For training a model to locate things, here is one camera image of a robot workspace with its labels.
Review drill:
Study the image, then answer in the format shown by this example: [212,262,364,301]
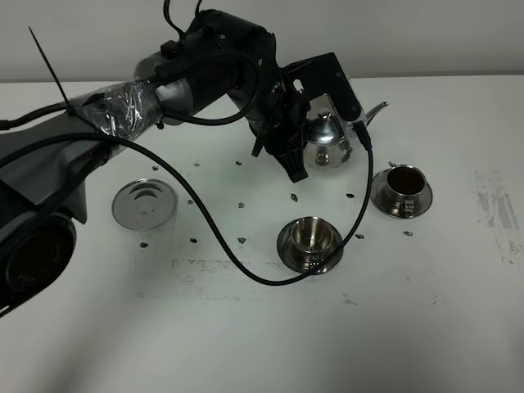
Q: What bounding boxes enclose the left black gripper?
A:
[179,8,309,183]

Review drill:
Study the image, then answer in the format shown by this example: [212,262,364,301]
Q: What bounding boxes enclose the stainless steel teapot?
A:
[302,102,390,172]

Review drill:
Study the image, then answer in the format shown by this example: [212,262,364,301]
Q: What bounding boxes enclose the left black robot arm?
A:
[1,10,309,314]

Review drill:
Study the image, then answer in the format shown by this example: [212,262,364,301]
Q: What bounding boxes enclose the left black camera cable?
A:
[0,0,374,287]

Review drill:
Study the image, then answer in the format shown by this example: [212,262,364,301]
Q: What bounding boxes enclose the near stainless steel teacup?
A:
[290,216,334,273]

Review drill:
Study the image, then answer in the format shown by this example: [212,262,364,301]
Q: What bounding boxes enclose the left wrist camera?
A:
[284,52,363,122]

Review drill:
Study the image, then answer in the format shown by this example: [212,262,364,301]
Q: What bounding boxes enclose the stainless steel saucer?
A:
[371,165,433,219]
[277,219,343,275]

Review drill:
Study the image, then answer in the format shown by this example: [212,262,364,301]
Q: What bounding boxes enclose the far stainless steel saucer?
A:
[371,165,433,219]

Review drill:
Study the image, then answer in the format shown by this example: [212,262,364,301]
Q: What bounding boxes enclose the near stainless steel saucer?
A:
[277,219,343,275]

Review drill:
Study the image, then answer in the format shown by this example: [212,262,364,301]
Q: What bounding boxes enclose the stainless steel teacup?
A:
[290,216,334,273]
[386,165,428,217]

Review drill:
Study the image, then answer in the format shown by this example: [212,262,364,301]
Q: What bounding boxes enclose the black cable tie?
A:
[28,26,74,114]

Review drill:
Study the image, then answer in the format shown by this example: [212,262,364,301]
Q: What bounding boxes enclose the steel teapot coaster plate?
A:
[111,178,178,232]

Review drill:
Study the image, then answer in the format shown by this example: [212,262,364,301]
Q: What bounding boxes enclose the far stainless steel teacup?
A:
[386,165,428,217]

